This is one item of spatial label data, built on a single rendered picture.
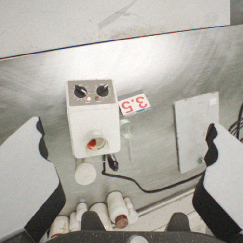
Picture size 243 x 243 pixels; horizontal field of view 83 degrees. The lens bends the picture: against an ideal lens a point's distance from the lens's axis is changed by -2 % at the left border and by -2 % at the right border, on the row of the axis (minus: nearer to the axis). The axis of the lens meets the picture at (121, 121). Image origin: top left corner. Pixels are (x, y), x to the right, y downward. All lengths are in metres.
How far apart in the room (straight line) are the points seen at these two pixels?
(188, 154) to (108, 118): 0.39
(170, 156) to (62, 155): 0.39
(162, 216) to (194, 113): 0.41
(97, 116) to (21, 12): 0.31
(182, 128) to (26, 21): 0.56
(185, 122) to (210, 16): 0.37
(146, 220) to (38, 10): 0.74
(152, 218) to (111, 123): 0.44
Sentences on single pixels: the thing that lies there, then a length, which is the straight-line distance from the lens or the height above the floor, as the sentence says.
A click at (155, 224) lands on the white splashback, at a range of 0.65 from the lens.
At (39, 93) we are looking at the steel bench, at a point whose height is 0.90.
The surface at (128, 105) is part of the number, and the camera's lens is 0.43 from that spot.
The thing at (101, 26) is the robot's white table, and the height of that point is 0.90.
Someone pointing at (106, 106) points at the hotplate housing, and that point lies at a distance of 0.37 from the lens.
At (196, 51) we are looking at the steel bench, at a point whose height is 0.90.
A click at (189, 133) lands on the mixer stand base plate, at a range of 0.60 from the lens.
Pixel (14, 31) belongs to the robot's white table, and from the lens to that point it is 0.47.
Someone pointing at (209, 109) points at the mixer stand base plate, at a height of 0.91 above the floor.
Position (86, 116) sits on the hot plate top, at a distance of 0.35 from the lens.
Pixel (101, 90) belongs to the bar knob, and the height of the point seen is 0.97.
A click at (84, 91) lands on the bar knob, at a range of 0.36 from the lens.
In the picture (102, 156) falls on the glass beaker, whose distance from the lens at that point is 0.32.
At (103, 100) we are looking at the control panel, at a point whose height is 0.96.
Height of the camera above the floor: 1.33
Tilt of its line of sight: 69 degrees down
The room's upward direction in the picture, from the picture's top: 130 degrees clockwise
